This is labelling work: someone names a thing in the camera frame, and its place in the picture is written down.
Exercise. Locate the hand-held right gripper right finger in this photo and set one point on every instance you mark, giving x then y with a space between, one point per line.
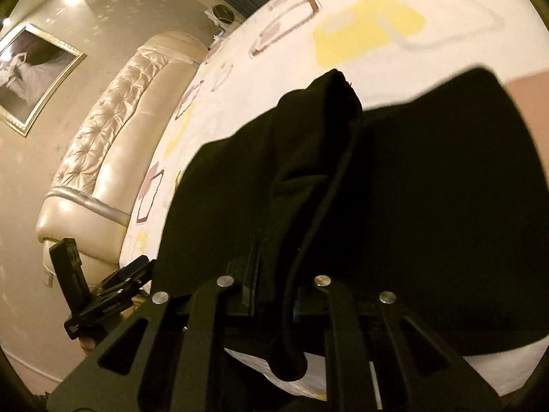
341 313

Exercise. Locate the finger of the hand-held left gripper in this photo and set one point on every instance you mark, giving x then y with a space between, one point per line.
128 277

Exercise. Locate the white patterned bed sheet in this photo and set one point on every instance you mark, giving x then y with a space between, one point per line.
386 30

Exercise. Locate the gold framed wall picture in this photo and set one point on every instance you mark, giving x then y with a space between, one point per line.
34 73

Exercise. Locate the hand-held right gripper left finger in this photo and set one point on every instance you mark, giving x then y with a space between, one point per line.
210 313

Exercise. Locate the small white fan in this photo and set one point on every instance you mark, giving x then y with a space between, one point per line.
223 13

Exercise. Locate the black pants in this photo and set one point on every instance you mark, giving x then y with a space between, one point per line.
429 223

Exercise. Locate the cream tufted leather headboard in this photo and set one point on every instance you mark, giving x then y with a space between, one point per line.
124 116

